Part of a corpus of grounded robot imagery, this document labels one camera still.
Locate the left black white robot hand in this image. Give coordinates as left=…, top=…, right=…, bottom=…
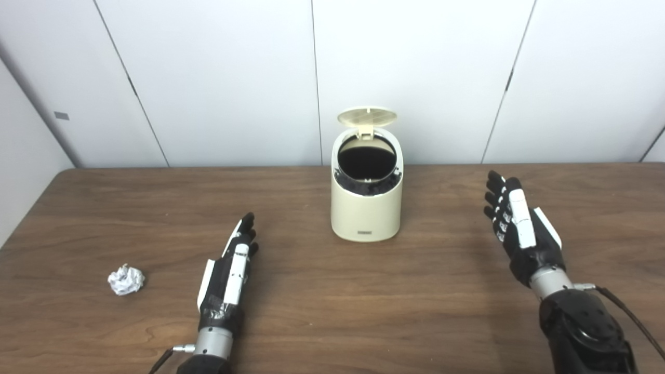
left=197, top=212, right=259, bottom=333

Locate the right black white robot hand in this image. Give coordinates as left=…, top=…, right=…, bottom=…
left=483, top=170, right=567, bottom=287

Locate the white paper ball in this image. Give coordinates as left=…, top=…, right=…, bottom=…
left=108, top=264, right=145, bottom=296

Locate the cream-colored bin body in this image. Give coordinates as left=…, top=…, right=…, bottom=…
left=330, top=125, right=404, bottom=243

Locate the cream round bin lid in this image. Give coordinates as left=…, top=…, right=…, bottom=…
left=337, top=106, right=398, bottom=140

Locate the black bin liner bag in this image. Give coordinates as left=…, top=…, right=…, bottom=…
left=335, top=145, right=403, bottom=196

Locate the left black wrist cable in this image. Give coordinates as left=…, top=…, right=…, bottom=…
left=148, top=344, right=195, bottom=374

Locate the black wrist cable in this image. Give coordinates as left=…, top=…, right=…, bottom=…
left=148, top=344, right=195, bottom=374
left=574, top=283, right=665, bottom=362

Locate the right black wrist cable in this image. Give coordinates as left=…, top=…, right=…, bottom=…
left=574, top=283, right=665, bottom=362

